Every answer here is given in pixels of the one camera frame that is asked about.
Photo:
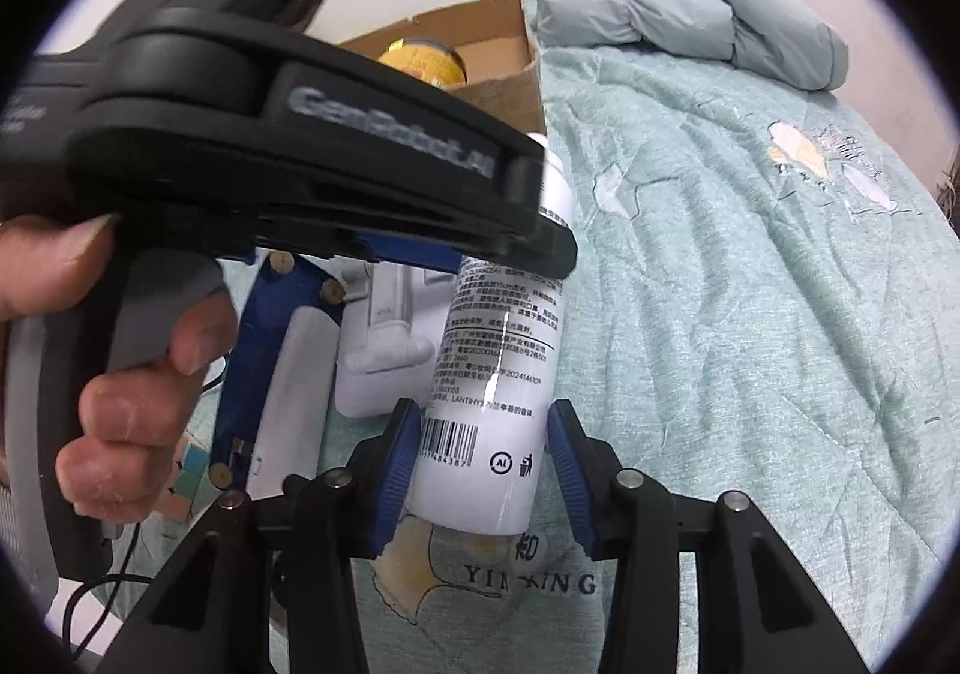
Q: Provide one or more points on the folded grey-green duvet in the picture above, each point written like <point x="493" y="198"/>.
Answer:
<point x="781" y="39"/>

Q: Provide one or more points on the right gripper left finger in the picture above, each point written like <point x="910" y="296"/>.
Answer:
<point x="348" y="513"/>

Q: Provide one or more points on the blue stapler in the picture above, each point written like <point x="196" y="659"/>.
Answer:
<point x="278" y="389"/>

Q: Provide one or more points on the person's left hand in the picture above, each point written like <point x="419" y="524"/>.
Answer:
<point x="131" y="420"/>

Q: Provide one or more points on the green quilted bedspread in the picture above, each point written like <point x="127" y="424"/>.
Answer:
<point x="766" y="299"/>

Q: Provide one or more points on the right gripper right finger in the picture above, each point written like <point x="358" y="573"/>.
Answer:
<point x="619" y="515"/>

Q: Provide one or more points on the white phone stand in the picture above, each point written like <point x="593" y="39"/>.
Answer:
<point x="392" y="326"/>

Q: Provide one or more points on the yellow jar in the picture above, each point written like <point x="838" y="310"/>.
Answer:
<point x="429" y="61"/>

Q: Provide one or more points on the cardboard box tray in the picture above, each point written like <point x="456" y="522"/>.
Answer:
<point x="493" y="39"/>

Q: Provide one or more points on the pastel rubik's cube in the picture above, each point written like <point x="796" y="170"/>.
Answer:
<point x="185" y="494"/>

